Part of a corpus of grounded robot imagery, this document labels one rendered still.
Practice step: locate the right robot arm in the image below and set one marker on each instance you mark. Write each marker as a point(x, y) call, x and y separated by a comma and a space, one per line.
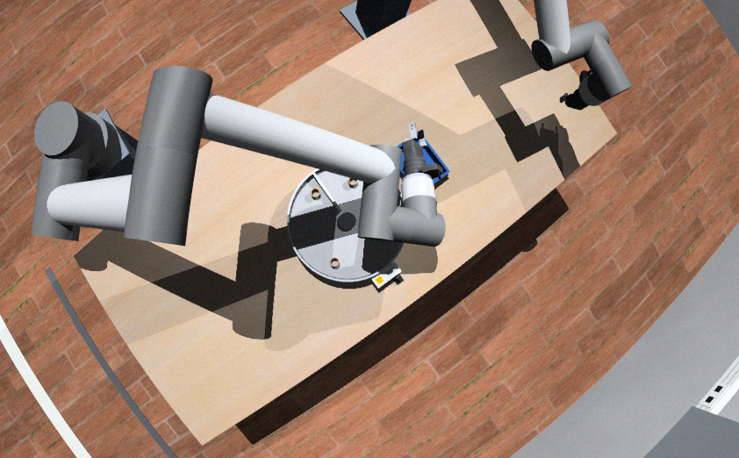
point(180, 110)

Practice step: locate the blue open-top crate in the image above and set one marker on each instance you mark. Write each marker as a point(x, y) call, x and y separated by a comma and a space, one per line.
point(430, 156)

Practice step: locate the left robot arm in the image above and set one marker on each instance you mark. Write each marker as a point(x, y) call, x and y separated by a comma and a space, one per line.
point(558, 44)

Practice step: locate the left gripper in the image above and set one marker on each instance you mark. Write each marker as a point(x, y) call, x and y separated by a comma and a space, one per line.
point(581, 97)

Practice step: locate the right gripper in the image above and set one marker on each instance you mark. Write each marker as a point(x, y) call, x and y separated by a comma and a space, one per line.
point(418, 177)

